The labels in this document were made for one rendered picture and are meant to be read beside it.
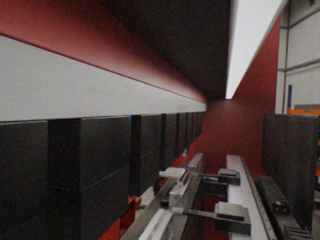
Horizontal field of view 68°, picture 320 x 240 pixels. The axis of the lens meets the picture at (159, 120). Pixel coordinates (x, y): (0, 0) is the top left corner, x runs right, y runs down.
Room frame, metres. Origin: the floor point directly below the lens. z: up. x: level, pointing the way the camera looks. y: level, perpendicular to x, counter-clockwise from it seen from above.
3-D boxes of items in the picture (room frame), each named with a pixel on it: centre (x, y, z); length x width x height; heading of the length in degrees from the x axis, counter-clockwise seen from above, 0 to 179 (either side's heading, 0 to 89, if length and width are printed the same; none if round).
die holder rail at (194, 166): (1.82, -0.30, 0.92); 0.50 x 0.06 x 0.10; 165
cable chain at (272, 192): (0.98, -0.48, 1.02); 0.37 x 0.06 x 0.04; 165
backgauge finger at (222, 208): (0.77, -0.17, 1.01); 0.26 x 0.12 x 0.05; 75
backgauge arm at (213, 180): (1.62, -0.64, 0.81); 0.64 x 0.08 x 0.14; 75
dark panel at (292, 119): (1.38, -0.70, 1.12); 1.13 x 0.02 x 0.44; 165
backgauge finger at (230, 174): (1.24, -0.30, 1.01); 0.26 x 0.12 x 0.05; 75
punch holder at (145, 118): (0.54, 0.06, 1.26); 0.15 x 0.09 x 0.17; 165
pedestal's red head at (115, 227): (1.26, 0.23, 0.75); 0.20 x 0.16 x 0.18; 162
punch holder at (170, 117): (0.73, 0.00, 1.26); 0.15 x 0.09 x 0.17; 165
